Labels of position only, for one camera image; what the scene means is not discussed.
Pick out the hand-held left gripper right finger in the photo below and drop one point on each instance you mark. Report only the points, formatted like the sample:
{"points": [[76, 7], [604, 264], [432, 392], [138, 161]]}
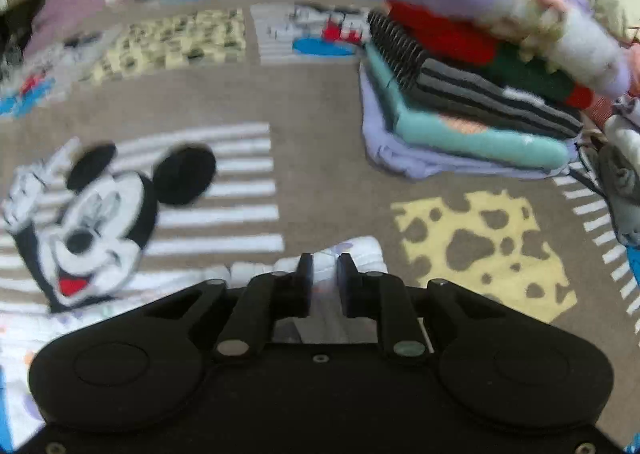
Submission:
{"points": [[345, 285]]}

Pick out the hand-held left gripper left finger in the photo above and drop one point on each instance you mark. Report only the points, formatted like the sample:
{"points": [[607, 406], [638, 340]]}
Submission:
{"points": [[305, 285]]}

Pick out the white dotted garment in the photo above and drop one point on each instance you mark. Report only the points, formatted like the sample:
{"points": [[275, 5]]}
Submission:
{"points": [[362, 250]]}

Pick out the lavender folded cloth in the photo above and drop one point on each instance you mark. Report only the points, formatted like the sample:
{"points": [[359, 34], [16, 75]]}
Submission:
{"points": [[395, 157]]}

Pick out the brown cartoon printed blanket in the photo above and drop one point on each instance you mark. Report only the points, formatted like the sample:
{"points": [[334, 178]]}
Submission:
{"points": [[310, 144]]}

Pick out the teal folded garment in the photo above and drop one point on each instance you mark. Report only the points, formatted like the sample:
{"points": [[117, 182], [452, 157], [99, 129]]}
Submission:
{"points": [[465, 137]]}

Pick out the grey striped folded garment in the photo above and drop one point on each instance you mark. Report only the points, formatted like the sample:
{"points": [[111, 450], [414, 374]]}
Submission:
{"points": [[480, 89]]}

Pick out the black white ribbed garment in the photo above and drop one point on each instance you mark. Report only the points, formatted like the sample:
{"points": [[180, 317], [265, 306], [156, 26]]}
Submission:
{"points": [[397, 47]]}

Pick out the red folded garment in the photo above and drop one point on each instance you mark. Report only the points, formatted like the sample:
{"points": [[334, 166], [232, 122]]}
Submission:
{"points": [[450, 37]]}

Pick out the green folded garment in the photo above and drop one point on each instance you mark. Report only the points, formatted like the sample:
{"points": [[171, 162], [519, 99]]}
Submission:
{"points": [[530, 72]]}

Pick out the grey white cloth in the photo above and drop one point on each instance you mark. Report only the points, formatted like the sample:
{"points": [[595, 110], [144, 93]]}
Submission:
{"points": [[622, 174]]}

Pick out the white lavender fluffy garment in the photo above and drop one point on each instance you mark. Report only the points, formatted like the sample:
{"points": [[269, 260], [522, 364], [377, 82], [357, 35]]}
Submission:
{"points": [[580, 42]]}

